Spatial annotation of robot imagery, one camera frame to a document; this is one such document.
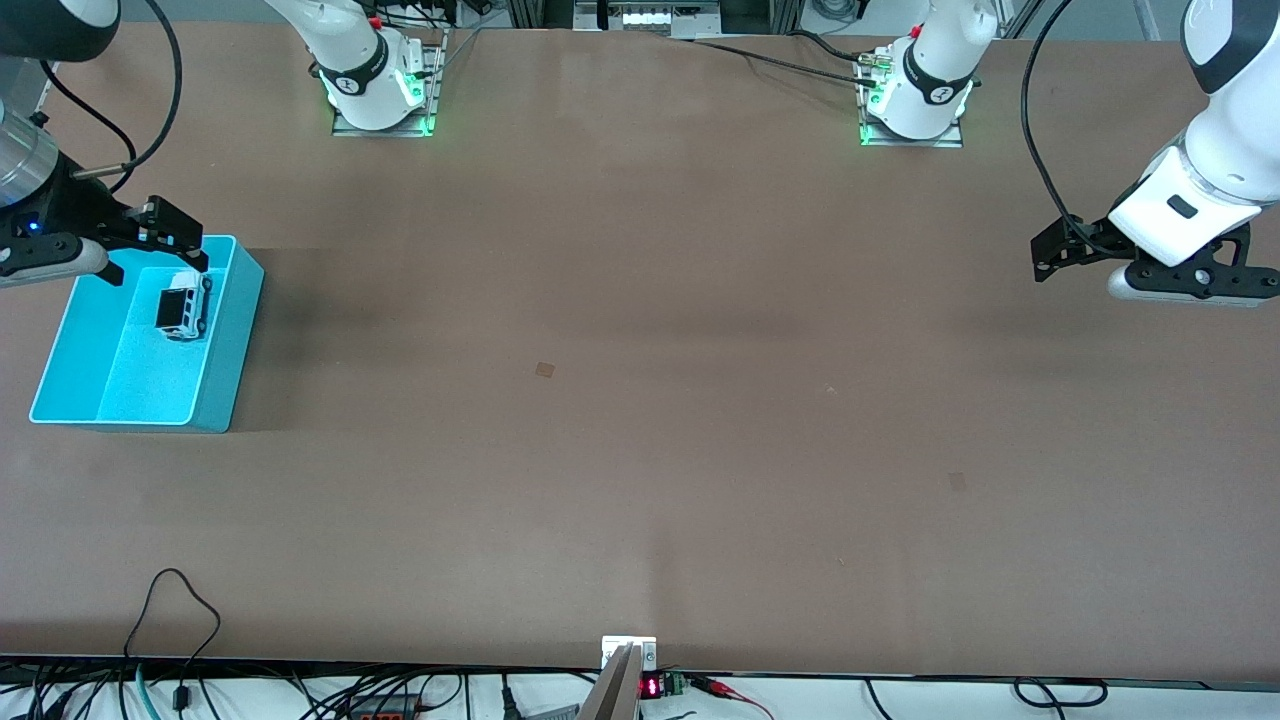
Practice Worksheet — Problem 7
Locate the white jeep toy black roof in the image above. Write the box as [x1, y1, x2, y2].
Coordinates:
[154, 268, 215, 344]

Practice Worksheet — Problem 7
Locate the teal plastic storage box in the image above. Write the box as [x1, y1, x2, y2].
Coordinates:
[28, 234, 266, 434]

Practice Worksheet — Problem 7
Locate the red alligator clip lead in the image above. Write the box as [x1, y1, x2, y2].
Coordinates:
[688, 674, 773, 720]

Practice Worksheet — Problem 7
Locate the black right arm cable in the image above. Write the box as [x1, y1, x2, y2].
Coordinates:
[38, 58, 138, 193]

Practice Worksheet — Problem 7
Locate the black cable with metal plug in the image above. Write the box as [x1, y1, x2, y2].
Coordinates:
[73, 0, 185, 177]

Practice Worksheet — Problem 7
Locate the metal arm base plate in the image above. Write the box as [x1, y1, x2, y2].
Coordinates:
[331, 28, 442, 139]
[857, 48, 965, 150]

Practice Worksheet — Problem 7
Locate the black table cable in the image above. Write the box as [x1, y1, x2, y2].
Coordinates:
[788, 30, 876, 65]
[690, 40, 883, 89]

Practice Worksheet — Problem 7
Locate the thin black looped cable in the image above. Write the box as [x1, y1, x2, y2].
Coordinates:
[123, 568, 222, 713]

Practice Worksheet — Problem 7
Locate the black coiled cable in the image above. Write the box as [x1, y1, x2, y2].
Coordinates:
[1013, 677, 1109, 710]

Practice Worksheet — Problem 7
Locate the aluminium frame with power strip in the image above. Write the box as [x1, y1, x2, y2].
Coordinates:
[505, 0, 806, 41]

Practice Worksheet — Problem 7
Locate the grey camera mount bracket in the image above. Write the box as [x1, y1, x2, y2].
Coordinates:
[578, 635, 659, 720]

